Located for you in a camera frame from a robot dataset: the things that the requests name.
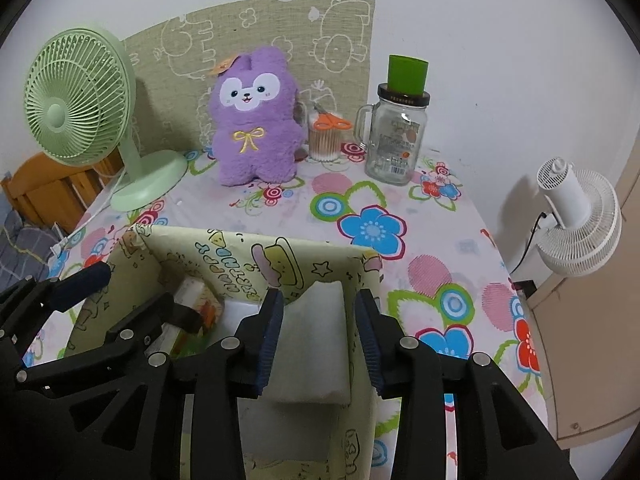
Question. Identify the white clip fan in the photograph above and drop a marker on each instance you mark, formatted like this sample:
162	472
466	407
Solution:
590	220

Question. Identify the grey plaid blanket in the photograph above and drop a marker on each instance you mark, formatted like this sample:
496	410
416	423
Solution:
25	245

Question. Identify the cotton swab jar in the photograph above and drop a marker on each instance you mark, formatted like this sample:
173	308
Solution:
322	147

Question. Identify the white orange tissue pack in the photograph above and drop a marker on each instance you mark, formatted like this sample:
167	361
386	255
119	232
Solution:
200	295

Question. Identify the yellow printed fabric storage box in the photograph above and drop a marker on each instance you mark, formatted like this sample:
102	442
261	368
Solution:
240	260

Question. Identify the orange scissors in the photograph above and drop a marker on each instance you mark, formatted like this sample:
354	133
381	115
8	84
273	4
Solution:
330	121

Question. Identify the green plastic cup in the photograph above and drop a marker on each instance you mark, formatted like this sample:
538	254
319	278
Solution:
407	75

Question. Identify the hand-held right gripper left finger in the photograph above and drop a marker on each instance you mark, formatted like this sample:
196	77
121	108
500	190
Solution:
270	340

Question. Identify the green desk fan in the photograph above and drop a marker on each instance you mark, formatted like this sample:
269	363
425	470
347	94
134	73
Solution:
65	110

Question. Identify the floral tablecloth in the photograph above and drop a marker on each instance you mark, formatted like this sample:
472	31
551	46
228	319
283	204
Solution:
450	240

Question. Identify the purple plush bunny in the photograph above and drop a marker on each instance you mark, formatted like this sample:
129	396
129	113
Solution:
250	150

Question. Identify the green printed wall mat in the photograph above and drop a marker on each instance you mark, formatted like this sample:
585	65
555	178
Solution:
280	25

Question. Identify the glass jar mug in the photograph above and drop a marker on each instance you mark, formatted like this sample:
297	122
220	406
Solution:
395	150

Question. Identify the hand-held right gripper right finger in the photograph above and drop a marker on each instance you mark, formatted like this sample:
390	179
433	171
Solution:
369	345

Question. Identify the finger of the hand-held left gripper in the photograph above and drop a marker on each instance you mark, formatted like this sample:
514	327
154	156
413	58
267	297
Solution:
150	317
82	282

